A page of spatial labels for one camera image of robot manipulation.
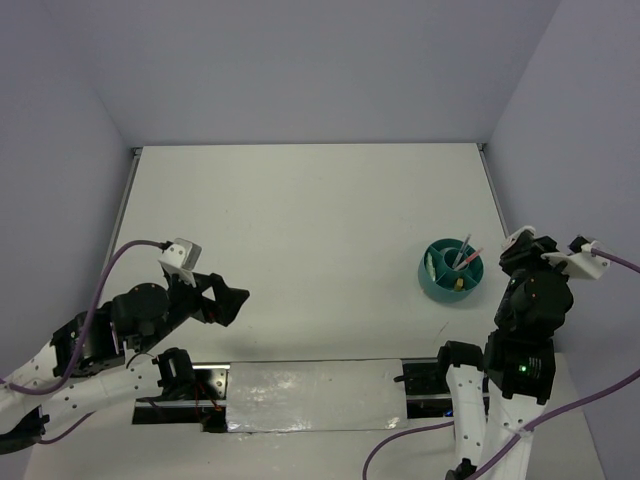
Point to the pink red gel pen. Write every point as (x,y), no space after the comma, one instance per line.
(468,260)

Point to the blue ballpoint pen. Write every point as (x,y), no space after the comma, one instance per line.
(461,252)

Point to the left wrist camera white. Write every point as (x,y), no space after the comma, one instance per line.
(180,257)

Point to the pink mini stapler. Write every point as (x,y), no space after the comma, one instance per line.
(513,238)

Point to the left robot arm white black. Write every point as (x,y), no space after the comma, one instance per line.
(74,375)

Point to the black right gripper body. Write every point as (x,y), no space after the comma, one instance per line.
(519,260)

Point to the silver foil covered panel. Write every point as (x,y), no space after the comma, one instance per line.
(316,396)

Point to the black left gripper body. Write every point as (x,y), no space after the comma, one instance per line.
(187,300)

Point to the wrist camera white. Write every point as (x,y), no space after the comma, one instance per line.
(581,262)
(180,257)

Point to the teal round divided organizer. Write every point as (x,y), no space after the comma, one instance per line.
(442,290)

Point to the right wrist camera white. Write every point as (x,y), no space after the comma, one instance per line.
(581,262)

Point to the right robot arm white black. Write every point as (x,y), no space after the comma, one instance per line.
(498,389)

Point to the green translucent highlighter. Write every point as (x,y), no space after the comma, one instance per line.
(430,268)

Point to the aluminium table edge rail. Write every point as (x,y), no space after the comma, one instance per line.
(481,147)

